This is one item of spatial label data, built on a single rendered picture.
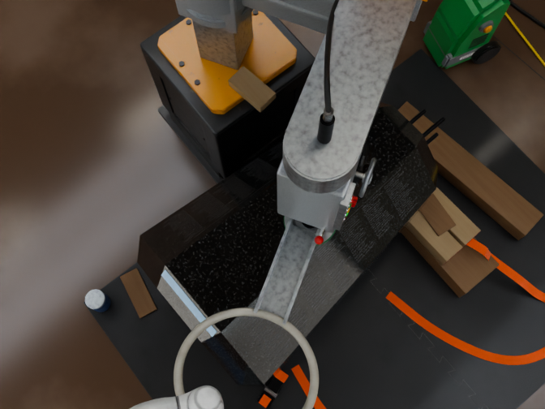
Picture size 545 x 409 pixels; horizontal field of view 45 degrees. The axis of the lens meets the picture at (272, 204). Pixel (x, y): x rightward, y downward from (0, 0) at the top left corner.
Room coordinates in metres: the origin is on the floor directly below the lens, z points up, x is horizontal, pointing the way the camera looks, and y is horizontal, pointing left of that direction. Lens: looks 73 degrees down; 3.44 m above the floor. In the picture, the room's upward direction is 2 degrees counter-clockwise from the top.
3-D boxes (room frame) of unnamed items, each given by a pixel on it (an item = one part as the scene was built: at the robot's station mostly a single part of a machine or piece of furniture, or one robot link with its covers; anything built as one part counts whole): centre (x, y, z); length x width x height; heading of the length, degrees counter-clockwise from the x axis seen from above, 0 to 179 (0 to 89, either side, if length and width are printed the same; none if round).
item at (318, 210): (0.80, -0.18, 1.36); 0.36 x 0.22 x 0.45; 157
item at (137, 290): (0.60, 0.72, 0.02); 0.25 x 0.10 x 0.01; 27
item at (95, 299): (0.56, 0.92, 0.08); 0.10 x 0.10 x 0.13
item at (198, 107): (1.59, 0.18, 0.37); 0.66 x 0.66 x 0.74; 37
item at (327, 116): (0.72, -0.15, 1.82); 0.04 x 0.04 x 0.17
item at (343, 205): (0.61, -0.23, 1.41); 0.08 x 0.03 x 0.28; 157
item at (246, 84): (1.36, 0.07, 0.81); 0.20 x 0.10 x 0.05; 45
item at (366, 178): (0.79, -0.31, 1.24); 0.15 x 0.10 x 0.15; 157
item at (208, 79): (1.59, 0.18, 0.76); 0.49 x 0.49 x 0.05; 37
